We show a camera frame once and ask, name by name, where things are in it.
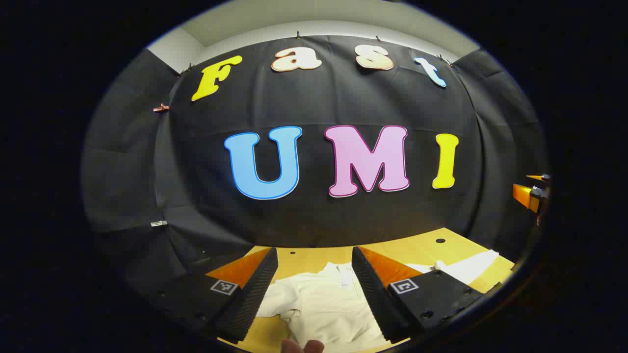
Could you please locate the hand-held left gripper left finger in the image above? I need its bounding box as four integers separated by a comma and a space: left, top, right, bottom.
147, 247, 279, 345

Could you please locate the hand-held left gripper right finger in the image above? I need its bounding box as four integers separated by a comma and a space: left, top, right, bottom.
351, 246, 485, 344

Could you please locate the cream white sweatshirt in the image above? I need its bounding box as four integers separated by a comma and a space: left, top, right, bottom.
256, 250, 500, 353

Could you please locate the black backdrop cloth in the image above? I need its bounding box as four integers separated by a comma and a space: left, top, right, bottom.
81, 34, 550, 295

